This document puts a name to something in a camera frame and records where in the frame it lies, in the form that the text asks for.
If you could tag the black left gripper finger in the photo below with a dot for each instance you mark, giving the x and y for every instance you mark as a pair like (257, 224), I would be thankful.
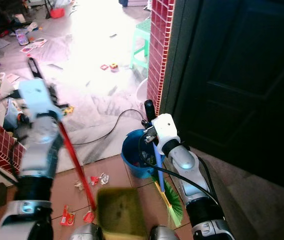
(35, 69)

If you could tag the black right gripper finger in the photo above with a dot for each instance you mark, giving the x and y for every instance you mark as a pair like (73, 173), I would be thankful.
(149, 111)

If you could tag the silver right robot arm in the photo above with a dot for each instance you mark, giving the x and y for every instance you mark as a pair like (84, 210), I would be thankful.
(184, 162)

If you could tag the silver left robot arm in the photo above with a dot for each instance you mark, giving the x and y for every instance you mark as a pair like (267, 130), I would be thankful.
(39, 150)

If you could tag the white basin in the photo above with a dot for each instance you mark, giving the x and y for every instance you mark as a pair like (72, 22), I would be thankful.
(142, 90)

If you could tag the pink white paper card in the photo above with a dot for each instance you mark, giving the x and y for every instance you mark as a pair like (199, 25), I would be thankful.
(32, 45)

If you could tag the blue plastic bucket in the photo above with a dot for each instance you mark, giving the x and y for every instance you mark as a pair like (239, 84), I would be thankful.
(132, 155)

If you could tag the small yellow red toy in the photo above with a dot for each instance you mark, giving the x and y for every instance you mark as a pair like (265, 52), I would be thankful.
(113, 66)

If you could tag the red plastic tub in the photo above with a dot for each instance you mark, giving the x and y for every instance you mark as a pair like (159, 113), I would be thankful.
(57, 12)

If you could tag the clear crumpled plastic wrapper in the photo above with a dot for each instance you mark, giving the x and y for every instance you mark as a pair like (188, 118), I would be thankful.
(102, 178)

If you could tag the green plastic stool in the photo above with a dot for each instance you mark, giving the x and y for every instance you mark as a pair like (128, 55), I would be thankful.
(143, 30)

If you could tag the dark door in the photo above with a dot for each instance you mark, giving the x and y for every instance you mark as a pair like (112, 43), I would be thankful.
(237, 75)

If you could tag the grey robot right knee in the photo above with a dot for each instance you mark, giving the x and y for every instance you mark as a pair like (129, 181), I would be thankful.
(163, 233)

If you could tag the grey robot knee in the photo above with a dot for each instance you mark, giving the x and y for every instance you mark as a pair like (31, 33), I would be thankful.
(163, 233)
(86, 232)

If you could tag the red snack wrapper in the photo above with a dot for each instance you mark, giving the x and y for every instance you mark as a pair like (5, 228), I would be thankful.
(67, 218)

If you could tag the grey robot left knee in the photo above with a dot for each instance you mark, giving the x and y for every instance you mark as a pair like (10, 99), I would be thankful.
(86, 232)

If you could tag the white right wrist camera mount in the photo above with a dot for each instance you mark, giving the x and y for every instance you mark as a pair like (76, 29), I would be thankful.
(164, 129)

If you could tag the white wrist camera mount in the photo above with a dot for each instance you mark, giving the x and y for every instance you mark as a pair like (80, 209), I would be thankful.
(36, 96)
(164, 129)

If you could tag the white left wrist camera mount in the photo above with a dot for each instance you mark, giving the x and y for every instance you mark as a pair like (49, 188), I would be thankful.
(36, 96)

